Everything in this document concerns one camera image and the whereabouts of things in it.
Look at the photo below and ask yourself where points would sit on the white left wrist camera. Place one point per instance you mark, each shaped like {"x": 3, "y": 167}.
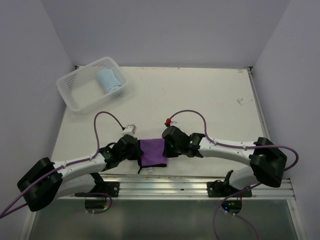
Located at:
{"x": 129, "y": 130}

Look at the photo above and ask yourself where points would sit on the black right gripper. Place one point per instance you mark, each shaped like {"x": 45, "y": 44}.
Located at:
{"x": 167, "y": 153}

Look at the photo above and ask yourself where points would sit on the aluminium mounting rail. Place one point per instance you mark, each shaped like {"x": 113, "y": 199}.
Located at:
{"x": 156, "y": 187}

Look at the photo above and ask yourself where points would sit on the white perforated plastic basket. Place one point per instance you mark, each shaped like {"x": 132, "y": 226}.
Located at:
{"x": 81, "y": 90}

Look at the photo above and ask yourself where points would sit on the light blue towel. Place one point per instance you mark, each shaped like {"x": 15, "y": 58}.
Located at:
{"x": 108, "y": 81}

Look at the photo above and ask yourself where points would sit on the dark grey purple cloth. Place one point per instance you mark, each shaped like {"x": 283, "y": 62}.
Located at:
{"x": 153, "y": 154}

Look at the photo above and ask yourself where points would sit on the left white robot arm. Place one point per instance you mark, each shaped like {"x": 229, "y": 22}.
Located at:
{"x": 48, "y": 180}

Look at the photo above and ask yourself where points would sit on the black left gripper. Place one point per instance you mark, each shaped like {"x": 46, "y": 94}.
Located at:
{"x": 138, "y": 151}

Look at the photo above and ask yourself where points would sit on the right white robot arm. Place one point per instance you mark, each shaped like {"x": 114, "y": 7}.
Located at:
{"x": 264, "y": 163}

